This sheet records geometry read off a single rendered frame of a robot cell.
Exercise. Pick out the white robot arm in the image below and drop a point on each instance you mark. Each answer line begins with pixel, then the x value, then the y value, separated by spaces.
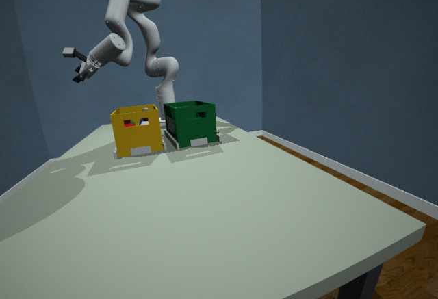
pixel 113 49

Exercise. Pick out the green divided crate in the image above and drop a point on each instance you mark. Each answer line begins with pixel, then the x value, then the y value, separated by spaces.
pixel 197 121

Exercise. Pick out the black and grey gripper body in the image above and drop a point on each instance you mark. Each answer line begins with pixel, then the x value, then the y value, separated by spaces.
pixel 88 67

